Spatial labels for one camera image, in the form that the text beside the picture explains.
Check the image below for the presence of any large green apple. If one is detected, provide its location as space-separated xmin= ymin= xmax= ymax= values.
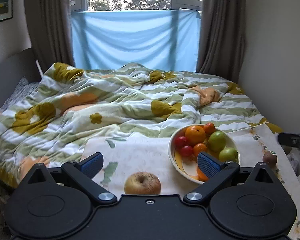
xmin=218 ymin=147 xmax=239 ymax=163

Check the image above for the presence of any small mandarin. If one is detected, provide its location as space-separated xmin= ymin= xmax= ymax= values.
xmin=203 ymin=122 xmax=216 ymax=135
xmin=193 ymin=143 xmax=208 ymax=158

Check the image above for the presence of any red tomato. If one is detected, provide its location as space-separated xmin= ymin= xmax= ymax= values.
xmin=174 ymin=136 xmax=190 ymax=148
xmin=179 ymin=145 xmax=193 ymax=158

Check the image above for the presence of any large orange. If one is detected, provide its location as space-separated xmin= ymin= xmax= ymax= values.
xmin=196 ymin=166 xmax=209 ymax=181

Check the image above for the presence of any brown kiwi with sticker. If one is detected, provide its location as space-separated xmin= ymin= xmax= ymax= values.
xmin=262 ymin=151 xmax=277 ymax=168

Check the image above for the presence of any small green apple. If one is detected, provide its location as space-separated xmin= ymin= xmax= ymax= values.
xmin=207 ymin=131 xmax=226 ymax=152

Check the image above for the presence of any cream ceramic bowl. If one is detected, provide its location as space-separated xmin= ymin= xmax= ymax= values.
xmin=168 ymin=123 xmax=241 ymax=184

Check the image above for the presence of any white floral tablecloth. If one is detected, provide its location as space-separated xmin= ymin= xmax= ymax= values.
xmin=81 ymin=125 xmax=300 ymax=239

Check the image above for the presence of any orange in bowl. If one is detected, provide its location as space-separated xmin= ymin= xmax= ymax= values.
xmin=185 ymin=125 xmax=206 ymax=145

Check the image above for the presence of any floral green striped duvet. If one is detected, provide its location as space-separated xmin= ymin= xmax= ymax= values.
xmin=0 ymin=62 xmax=268 ymax=188

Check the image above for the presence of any yellow red apple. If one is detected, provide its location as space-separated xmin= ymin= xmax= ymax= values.
xmin=124 ymin=172 xmax=161 ymax=195

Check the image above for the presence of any patterned grey pillow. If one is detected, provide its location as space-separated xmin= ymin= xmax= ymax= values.
xmin=0 ymin=76 xmax=39 ymax=111

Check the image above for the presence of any grey bed headboard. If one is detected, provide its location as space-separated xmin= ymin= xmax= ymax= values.
xmin=0 ymin=48 xmax=41 ymax=106

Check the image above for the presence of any light blue window cloth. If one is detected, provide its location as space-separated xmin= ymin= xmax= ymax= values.
xmin=71 ymin=10 xmax=201 ymax=72

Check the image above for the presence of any right brown curtain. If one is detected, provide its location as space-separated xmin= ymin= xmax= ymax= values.
xmin=196 ymin=0 xmax=246 ymax=83

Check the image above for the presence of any brown curtain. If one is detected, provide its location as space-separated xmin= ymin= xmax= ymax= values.
xmin=24 ymin=0 xmax=74 ymax=72
xmin=196 ymin=0 xmax=246 ymax=83

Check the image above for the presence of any left brown curtain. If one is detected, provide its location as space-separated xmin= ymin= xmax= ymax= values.
xmin=24 ymin=0 xmax=74 ymax=72

